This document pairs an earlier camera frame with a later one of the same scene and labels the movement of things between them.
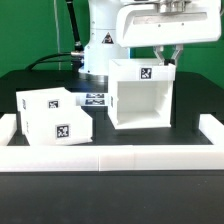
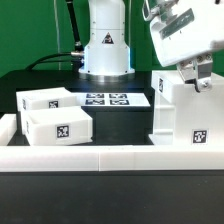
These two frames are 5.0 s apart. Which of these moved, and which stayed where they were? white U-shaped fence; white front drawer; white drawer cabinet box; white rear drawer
Moved: white drawer cabinet box
Stayed: white U-shaped fence; white rear drawer; white front drawer
